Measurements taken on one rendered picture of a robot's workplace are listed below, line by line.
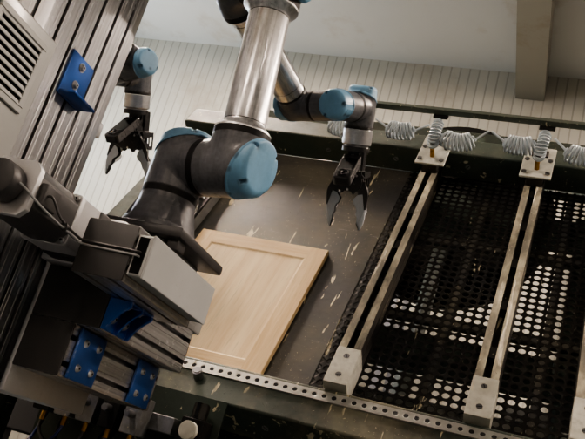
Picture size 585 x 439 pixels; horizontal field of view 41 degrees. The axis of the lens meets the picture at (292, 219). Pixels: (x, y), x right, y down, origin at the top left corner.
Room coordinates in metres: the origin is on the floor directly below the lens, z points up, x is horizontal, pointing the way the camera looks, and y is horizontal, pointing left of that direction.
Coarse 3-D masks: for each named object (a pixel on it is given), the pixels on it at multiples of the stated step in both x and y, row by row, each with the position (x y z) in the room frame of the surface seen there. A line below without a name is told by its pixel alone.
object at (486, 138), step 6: (270, 114) 3.19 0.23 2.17; (378, 126) 3.02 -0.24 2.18; (384, 126) 3.01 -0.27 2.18; (414, 126) 2.96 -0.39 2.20; (414, 132) 2.96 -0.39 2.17; (420, 132) 2.95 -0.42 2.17; (426, 132) 2.94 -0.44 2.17; (462, 132) 2.89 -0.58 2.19; (480, 138) 2.86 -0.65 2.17; (486, 138) 2.85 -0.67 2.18; (492, 138) 2.85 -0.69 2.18; (498, 138) 2.84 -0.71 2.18; (522, 138) 2.80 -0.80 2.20; (552, 144) 2.76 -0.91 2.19; (564, 144) 2.75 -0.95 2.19; (570, 144) 2.74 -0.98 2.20; (558, 150) 2.75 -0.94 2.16
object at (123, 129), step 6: (126, 120) 2.07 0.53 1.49; (132, 120) 2.06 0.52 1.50; (114, 126) 2.06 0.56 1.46; (120, 126) 2.05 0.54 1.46; (126, 126) 2.04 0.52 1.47; (132, 126) 2.06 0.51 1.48; (108, 132) 2.03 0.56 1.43; (114, 132) 2.02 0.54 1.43; (120, 132) 2.03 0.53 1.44; (126, 132) 2.05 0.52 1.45; (108, 138) 2.03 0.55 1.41; (114, 138) 2.03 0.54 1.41; (120, 138) 2.04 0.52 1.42
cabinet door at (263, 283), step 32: (224, 256) 2.37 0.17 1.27; (256, 256) 2.35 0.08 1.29; (288, 256) 2.33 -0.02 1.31; (320, 256) 2.30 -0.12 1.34; (224, 288) 2.28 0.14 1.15; (256, 288) 2.26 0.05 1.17; (288, 288) 2.23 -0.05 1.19; (224, 320) 2.19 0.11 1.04; (256, 320) 2.17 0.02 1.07; (288, 320) 2.15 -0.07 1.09; (192, 352) 2.13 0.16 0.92; (224, 352) 2.11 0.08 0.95; (256, 352) 2.09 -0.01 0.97
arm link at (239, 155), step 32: (256, 0) 1.35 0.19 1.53; (288, 0) 1.35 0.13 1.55; (256, 32) 1.36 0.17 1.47; (256, 64) 1.37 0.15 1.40; (256, 96) 1.38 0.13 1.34; (224, 128) 1.38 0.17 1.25; (256, 128) 1.37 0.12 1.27; (192, 160) 1.42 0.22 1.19; (224, 160) 1.38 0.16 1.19; (256, 160) 1.37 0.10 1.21; (224, 192) 1.42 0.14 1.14; (256, 192) 1.41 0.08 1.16
